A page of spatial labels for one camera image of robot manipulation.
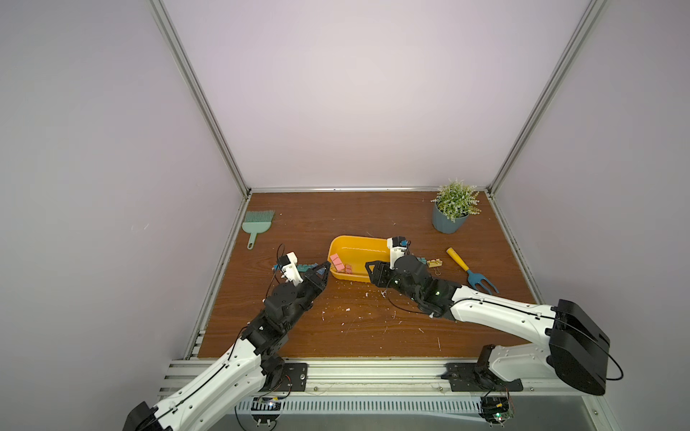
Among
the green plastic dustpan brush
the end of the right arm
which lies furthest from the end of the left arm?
the green plastic dustpan brush

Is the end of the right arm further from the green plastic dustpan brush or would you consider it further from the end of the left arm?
the green plastic dustpan brush

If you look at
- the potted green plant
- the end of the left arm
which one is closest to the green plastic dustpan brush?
the end of the left arm

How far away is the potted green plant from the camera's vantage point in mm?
948

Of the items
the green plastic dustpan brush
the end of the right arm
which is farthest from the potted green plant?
the green plastic dustpan brush

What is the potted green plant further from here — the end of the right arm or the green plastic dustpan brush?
the green plastic dustpan brush
